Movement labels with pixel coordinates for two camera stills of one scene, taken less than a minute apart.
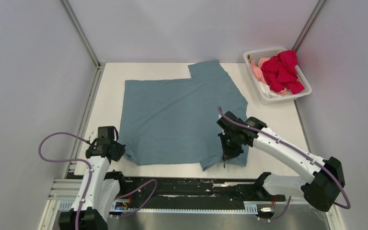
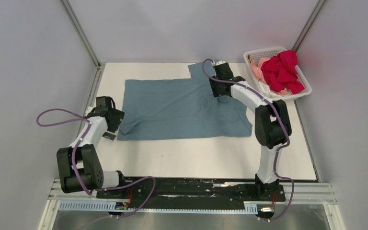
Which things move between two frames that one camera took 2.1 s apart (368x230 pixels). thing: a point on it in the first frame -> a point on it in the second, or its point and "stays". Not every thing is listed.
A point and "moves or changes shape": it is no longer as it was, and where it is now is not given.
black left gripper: [120, 151] -> [117, 116]
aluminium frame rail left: [99, 66] stays
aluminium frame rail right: [309, 24] stays
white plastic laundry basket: [262, 53] stays
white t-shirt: [266, 89] stays
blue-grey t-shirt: [174, 121] moves or changes shape
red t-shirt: [280, 72] stays
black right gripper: [228, 154] -> [217, 91]
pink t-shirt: [257, 69] stays
